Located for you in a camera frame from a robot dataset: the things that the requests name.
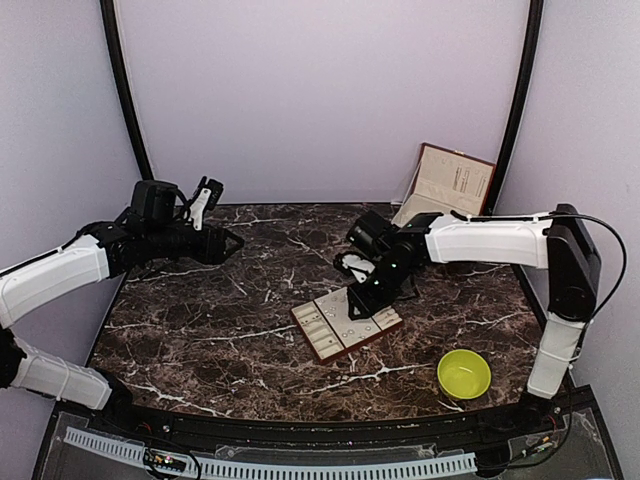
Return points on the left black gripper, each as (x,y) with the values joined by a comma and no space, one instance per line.
(211,251)

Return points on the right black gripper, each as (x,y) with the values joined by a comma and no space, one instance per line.
(367,306)

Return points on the red jewelry tray insert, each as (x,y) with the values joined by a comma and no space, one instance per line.
(331,333)

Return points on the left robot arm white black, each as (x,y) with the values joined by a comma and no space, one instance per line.
(160,223)

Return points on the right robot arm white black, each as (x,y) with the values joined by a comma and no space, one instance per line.
(557,242)

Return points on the red jewelry box open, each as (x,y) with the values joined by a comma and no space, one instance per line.
(446,180)

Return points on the lime green bowl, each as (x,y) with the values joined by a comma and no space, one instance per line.
(463,375)

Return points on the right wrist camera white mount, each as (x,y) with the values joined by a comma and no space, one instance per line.
(352,263)

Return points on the white slotted cable duct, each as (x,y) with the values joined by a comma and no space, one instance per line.
(262,463)

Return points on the left black frame post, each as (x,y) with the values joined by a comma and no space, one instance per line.
(123,88)

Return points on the black frame post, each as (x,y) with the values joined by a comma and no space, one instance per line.
(123,88)
(526,64)

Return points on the right black frame post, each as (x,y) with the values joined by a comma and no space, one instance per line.
(526,64)

